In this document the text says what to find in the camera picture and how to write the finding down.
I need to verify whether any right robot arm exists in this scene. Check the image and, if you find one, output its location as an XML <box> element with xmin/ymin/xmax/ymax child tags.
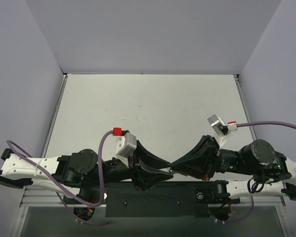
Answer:
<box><xmin>170</xmin><ymin>135</ymin><xmax>296</xmax><ymax>202</ymax></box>

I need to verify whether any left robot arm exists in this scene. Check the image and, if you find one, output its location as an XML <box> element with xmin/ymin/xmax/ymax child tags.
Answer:
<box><xmin>0</xmin><ymin>136</ymin><xmax>173</xmax><ymax>206</ymax></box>

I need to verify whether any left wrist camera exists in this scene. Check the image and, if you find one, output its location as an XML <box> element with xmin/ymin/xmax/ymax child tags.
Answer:
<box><xmin>115</xmin><ymin>132</ymin><xmax>137</xmax><ymax>159</ymax></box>

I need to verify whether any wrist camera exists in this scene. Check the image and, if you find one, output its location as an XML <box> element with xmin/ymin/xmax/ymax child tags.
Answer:
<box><xmin>115</xmin><ymin>132</ymin><xmax>137</xmax><ymax>159</ymax></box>
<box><xmin>207</xmin><ymin>115</ymin><xmax>238</xmax><ymax>136</ymax></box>

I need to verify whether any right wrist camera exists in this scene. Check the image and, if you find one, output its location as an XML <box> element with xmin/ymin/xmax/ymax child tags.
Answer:
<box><xmin>207</xmin><ymin>115</ymin><xmax>238</xmax><ymax>136</ymax></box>

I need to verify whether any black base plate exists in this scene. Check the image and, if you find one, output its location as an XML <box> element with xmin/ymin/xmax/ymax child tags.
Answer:
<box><xmin>61</xmin><ymin>181</ymin><xmax>237</xmax><ymax>219</ymax></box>

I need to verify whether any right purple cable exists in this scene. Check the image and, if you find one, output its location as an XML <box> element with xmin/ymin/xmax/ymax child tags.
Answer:
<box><xmin>236</xmin><ymin>120</ymin><xmax>296</xmax><ymax>134</ymax></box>

